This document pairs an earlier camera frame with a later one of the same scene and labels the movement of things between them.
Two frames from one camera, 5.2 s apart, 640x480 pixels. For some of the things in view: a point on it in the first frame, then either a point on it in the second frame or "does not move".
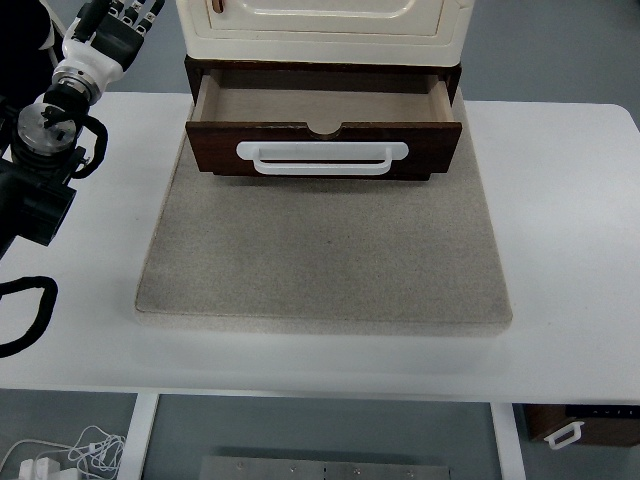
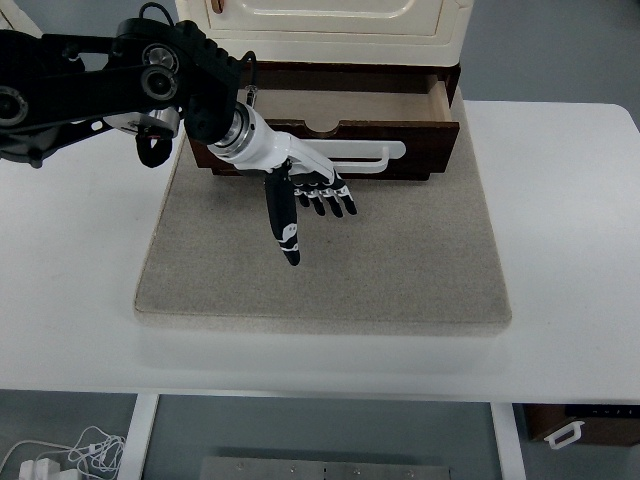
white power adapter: (42, 468) does not move
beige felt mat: (326, 256) does not move
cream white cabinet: (326, 31) does not move
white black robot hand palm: (110, 47) -> (251, 144)
